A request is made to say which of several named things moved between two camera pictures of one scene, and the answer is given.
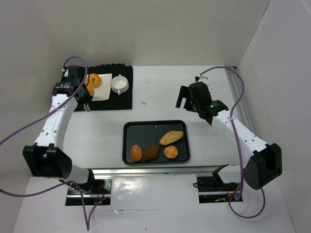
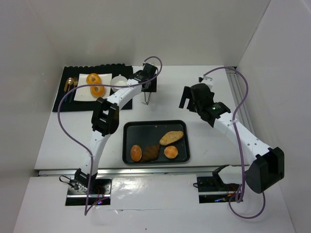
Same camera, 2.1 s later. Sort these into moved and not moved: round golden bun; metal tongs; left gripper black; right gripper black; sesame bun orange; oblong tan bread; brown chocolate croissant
Moved: left gripper black; metal tongs
Not moved: brown chocolate croissant; round golden bun; sesame bun orange; oblong tan bread; right gripper black
